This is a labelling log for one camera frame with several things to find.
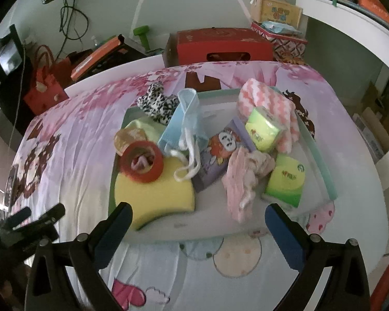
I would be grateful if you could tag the blue wet wipes pack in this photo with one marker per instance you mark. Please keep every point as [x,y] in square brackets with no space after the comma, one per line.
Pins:
[281,28]

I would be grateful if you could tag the beige gift bag with handle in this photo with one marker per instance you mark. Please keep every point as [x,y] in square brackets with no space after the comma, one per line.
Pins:
[279,11]

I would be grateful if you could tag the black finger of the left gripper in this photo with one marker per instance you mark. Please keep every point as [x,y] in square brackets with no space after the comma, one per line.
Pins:
[16,219]

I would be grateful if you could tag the pink white chevron cloth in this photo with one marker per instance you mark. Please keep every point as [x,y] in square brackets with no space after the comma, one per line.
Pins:
[255,94]

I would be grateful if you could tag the green dumbbell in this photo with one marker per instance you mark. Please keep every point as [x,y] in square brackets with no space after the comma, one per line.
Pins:
[141,32]

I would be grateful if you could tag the light green cloth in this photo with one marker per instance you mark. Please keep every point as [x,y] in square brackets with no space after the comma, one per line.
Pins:
[152,129]

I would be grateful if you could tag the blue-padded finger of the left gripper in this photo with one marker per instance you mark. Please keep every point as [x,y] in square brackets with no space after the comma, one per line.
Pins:
[49,218]

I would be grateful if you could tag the green tissue pack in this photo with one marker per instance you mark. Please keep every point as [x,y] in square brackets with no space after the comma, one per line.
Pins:
[264,129]
[286,181]

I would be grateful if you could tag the pink floral cartoon bedsheet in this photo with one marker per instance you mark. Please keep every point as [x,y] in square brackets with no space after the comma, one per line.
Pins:
[67,156]

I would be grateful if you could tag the yellow sponge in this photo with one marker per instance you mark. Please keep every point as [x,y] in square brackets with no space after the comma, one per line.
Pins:
[153,200]

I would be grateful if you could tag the purple cartoon face mask packet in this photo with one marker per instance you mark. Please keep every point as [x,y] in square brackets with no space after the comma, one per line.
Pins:
[215,157]

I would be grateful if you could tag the red tape roll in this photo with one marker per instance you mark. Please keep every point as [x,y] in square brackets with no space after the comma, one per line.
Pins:
[142,161]

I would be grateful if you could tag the white shelf unit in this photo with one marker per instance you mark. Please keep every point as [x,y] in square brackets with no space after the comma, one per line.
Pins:
[356,25]

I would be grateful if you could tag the red white patterned tin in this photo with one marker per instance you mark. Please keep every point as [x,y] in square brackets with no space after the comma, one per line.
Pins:
[285,47]

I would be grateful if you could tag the orange black long box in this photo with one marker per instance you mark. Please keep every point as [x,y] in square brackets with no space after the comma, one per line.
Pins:
[116,51]

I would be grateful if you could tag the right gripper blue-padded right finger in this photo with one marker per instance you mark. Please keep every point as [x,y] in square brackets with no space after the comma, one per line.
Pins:
[298,248]

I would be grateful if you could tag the black coffee machine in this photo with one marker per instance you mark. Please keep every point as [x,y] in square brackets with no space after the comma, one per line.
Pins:
[15,78]

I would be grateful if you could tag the red cardboard gift box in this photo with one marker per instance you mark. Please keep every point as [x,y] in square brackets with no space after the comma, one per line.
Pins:
[216,44]

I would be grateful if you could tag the red felt tote bag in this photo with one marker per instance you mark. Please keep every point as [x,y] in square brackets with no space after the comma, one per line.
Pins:
[48,81]

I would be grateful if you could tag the leopard print scrunchie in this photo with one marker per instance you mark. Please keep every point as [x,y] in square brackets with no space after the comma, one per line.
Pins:
[156,105]

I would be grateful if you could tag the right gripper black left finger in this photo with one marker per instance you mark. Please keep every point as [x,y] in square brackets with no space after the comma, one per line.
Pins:
[100,245]

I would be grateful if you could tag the pink satin scrunchie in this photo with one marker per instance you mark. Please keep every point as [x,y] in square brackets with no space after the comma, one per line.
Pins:
[244,171]

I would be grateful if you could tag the clear plastic bottle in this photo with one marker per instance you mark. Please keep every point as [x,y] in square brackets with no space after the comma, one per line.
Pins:
[97,42]

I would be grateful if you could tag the light blue face mask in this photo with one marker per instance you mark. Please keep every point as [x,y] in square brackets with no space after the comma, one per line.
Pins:
[185,136]

